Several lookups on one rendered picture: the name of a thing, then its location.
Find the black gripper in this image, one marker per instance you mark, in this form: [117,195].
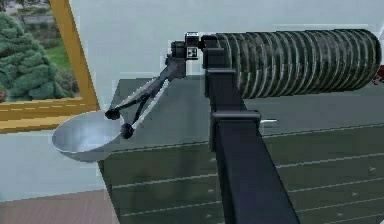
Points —
[177,61]

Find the grey metal bowl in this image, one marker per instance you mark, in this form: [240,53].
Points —
[85,136]

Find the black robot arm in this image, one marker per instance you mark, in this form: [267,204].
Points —
[240,150]

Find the yellow framed window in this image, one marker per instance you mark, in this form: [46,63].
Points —
[40,83]

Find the dark ribbed cylinder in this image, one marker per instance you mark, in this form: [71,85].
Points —
[300,63]

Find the dark green chest of drawers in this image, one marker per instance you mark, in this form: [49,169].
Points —
[300,173]

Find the dark red object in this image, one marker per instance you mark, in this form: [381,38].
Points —
[379,76]

